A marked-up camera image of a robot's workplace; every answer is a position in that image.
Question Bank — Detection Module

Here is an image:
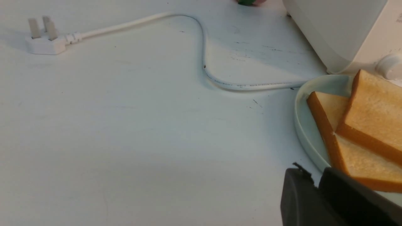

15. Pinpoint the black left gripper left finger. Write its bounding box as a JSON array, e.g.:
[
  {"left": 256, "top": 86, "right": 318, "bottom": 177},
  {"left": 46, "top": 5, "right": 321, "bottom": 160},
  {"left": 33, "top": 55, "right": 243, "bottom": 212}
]
[{"left": 280, "top": 163, "right": 347, "bottom": 226}]

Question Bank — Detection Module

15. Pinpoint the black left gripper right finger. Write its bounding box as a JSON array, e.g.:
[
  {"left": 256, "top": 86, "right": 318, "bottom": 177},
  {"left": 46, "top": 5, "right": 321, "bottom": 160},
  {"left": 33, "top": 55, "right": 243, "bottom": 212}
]
[{"left": 318, "top": 167, "right": 402, "bottom": 226}]

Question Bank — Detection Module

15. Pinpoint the toasted bread slice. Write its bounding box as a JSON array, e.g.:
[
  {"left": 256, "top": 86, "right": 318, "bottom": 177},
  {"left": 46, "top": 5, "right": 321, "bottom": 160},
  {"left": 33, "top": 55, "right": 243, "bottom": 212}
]
[
  {"left": 336, "top": 70, "right": 402, "bottom": 165},
  {"left": 306, "top": 91, "right": 402, "bottom": 193}
]

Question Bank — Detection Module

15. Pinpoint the pale blue-green plate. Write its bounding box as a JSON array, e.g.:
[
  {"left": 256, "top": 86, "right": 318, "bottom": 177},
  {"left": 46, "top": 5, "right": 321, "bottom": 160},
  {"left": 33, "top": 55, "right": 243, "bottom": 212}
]
[{"left": 294, "top": 75, "right": 401, "bottom": 205}]

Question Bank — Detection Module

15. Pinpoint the white two-slot toaster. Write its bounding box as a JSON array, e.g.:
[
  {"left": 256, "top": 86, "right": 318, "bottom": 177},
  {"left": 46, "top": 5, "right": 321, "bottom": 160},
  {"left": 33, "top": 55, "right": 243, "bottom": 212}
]
[{"left": 283, "top": 0, "right": 402, "bottom": 80}]

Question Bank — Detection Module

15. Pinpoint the pink peach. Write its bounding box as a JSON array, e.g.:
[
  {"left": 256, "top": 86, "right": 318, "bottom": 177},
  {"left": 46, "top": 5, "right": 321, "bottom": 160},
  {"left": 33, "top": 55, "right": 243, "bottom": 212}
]
[{"left": 237, "top": 0, "right": 267, "bottom": 6}]

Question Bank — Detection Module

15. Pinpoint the white toaster power cord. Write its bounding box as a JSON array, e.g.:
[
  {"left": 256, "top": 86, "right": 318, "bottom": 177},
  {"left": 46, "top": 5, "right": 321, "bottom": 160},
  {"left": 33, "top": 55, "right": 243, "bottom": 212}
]
[{"left": 25, "top": 13, "right": 308, "bottom": 92}]

